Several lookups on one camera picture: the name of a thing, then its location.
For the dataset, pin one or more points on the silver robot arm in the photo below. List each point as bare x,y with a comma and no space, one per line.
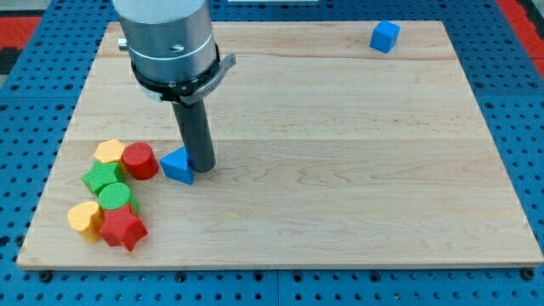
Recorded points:
171,45

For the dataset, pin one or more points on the blue cube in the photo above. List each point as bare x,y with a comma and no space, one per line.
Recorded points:
384,36

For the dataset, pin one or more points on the yellow hexagon block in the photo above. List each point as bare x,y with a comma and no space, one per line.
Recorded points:
109,151

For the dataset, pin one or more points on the wooden board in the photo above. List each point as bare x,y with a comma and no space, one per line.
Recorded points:
330,155

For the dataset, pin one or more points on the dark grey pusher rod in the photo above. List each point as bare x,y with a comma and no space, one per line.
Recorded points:
193,126

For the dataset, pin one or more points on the blue triangle block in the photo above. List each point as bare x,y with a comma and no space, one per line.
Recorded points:
176,166

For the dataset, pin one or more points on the red cylinder block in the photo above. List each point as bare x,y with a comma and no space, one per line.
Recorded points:
140,161

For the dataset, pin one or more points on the green cylinder block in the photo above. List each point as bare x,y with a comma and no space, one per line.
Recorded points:
116,195

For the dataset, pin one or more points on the red star block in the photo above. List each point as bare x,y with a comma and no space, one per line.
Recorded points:
123,227

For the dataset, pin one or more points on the green star block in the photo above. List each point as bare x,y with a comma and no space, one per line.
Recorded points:
102,174

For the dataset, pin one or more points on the yellow heart block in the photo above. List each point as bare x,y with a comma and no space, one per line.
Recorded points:
87,219

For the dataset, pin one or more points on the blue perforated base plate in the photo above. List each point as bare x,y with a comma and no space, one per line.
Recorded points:
42,90

